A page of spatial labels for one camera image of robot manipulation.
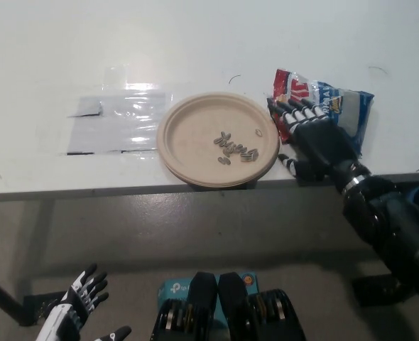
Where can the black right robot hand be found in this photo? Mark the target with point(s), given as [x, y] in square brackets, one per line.
[323, 142]

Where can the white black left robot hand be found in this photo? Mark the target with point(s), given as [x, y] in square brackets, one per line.
[78, 298]

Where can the red blue sunflower seed bag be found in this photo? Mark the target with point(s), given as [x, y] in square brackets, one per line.
[351, 110]

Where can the grey striped sunflower seeds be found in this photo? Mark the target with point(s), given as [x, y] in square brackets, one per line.
[231, 142]

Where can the beige paper plate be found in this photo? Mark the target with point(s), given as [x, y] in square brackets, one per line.
[195, 142]

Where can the black table leg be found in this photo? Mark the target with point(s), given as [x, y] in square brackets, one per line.
[403, 296]
[0, 300]

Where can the black and blue object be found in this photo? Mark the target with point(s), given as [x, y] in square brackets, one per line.
[417, 192]

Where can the clear plastic sheet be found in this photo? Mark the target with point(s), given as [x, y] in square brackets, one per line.
[117, 135]

